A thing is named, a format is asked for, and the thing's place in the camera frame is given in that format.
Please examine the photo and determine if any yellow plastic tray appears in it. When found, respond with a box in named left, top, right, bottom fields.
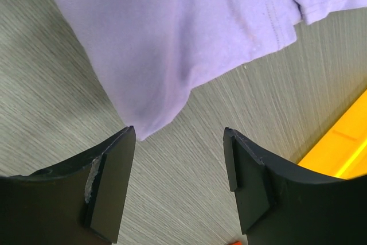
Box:
left=298, top=92, right=367, bottom=180

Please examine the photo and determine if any purple t shirt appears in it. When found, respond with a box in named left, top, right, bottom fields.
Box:
left=54, top=0, right=366, bottom=140

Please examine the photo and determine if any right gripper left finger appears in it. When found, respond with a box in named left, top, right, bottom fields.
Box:
left=1, top=127, right=135, bottom=244

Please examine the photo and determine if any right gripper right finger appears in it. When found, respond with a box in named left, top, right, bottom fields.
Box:
left=223, top=128, right=366, bottom=244

